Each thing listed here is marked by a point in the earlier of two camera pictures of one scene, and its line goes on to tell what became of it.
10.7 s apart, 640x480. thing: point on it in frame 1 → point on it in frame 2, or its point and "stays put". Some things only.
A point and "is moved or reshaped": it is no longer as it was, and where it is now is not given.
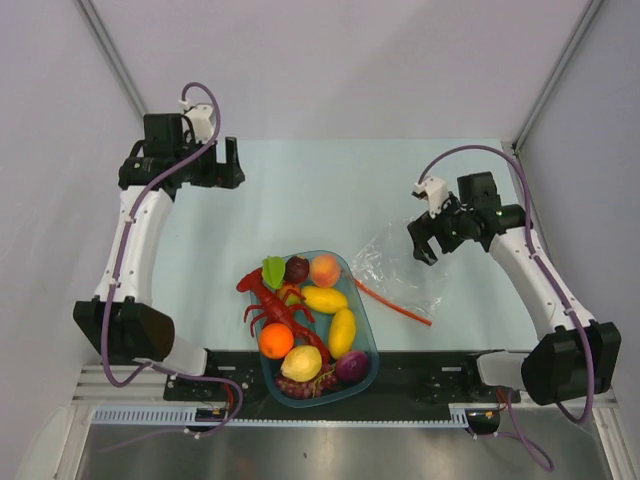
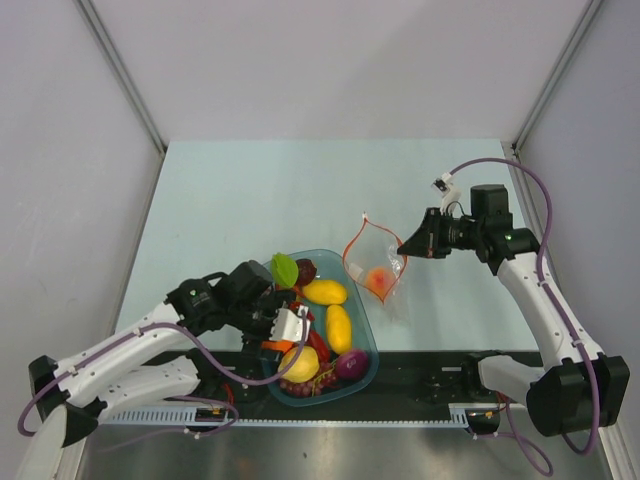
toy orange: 276,340 stays put
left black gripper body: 214,174 → 256,325
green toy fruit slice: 273,271 is moved or reshaped
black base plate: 402,379 stays put
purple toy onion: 352,365 stays put
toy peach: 325,271 → 379,279
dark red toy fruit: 296,269 is moved or reshaped
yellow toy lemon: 301,363 stays put
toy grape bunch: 311,388 stays put
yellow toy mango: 324,299 is moved or reshaped
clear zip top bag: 387,268 is moved or reshaped
